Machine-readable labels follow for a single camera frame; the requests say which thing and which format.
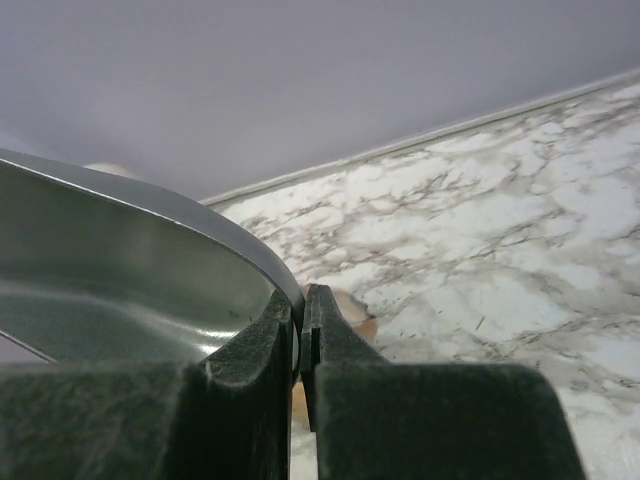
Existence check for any beige cat litter bag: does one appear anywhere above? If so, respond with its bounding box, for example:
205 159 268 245
292 287 378 431

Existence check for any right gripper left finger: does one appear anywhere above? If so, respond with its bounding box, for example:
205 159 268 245
1 293 295 479

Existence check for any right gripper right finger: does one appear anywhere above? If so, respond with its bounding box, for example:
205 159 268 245
300 285 585 479

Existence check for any metal litter scoop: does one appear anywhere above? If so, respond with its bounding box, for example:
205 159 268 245
1 150 304 362

